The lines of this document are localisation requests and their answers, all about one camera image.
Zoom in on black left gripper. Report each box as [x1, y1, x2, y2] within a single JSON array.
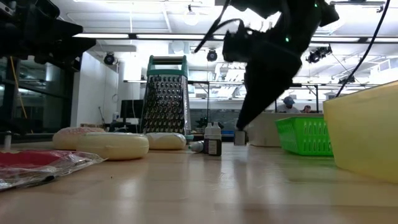
[[0, 18, 97, 74]]

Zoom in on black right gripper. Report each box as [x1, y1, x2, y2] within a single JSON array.
[[222, 21, 303, 129]]

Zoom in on dark blue dropper bottle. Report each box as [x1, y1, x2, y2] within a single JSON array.
[[203, 122, 213, 155]]

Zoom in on red plastic snack packet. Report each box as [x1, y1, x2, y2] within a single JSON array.
[[0, 149, 106, 191]]

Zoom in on green plastic basket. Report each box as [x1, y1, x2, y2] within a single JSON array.
[[274, 116, 335, 157]]

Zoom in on black monitor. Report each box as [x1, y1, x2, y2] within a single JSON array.
[[120, 99, 144, 119]]

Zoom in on metal box grater teal trim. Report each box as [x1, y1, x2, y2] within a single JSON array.
[[141, 55, 193, 137]]

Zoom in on pink sprinkled donut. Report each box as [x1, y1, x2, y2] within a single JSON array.
[[52, 126, 107, 151]]

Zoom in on yellow translucent plastic bin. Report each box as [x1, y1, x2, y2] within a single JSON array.
[[322, 80, 398, 185]]

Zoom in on white globe lamp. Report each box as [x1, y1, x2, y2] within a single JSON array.
[[182, 5, 200, 27]]

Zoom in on white iced donut blue stripes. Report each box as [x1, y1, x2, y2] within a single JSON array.
[[145, 132, 188, 151], [75, 132, 150, 161]]

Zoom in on black aluminium table frame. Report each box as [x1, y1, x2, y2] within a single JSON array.
[[73, 32, 398, 41]]

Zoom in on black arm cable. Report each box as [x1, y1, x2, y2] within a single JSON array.
[[335, 0, 392, 98], [193, 0, 246, 54]]

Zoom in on white standoff post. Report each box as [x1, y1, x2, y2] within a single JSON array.
[[3, 130, 13, 151]]

